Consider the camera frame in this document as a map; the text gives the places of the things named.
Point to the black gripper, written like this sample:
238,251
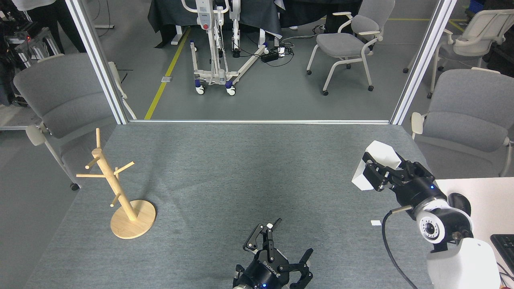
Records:
417,192
263,273

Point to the white hexagonal cup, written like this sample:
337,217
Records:
381,154

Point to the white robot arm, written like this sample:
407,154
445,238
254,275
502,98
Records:
461,261

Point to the wooden cup rack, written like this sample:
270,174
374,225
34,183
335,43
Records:
132,220

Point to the metal equipment rack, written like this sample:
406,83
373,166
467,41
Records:
24,44

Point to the black computer mouse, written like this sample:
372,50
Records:
466,204

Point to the white desk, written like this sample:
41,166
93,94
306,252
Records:
486,200

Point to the black keyboard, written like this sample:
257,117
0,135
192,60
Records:
505,247

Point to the white mesh-back chair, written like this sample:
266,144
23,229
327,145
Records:
478,38

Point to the black power strip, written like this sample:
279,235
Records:
270,55

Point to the white wheeled stand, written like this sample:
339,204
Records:
219,74

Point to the silver floor plate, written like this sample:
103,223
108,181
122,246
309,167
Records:
167,79

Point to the dark table cloth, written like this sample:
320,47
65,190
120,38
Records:
168,14

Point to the person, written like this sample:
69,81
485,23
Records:
48,16

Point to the grey chair with white frame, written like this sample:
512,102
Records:
68,96
470,116
341,44

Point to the silver frame post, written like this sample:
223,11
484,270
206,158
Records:
421,64
102,68

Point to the silver frame crossbar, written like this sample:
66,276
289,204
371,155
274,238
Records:
261,121

